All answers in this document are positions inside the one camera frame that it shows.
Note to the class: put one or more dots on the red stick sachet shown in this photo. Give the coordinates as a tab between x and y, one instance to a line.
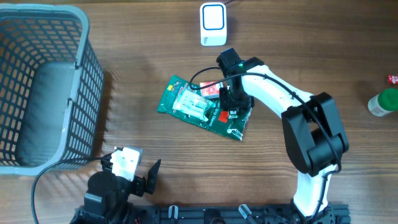
392	79

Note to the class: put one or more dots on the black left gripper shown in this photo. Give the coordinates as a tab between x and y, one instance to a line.
140	183

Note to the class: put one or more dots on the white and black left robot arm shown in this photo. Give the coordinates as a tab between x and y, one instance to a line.
106	200

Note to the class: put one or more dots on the green white gum pack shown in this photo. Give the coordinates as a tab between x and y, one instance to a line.
233	114

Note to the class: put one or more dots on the red white small box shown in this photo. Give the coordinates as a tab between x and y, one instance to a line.
211	92

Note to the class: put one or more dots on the teal white wipes packet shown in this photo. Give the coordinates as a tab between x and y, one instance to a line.
193	104

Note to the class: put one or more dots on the green lid spice jar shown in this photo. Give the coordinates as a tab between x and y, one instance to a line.
383	103

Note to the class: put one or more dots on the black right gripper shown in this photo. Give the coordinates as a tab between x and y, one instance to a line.
226	104

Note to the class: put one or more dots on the green 3M gloves package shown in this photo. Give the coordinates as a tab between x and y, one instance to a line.
218	121

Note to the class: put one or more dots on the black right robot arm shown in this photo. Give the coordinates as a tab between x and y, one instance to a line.
314	135

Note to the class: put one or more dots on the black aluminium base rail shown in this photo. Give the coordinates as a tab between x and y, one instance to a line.
275	213

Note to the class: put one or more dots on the grey plastic mesh basket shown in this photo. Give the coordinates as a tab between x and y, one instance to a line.
51	88

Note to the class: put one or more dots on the white barcode scanner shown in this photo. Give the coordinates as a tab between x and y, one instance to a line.
213	24

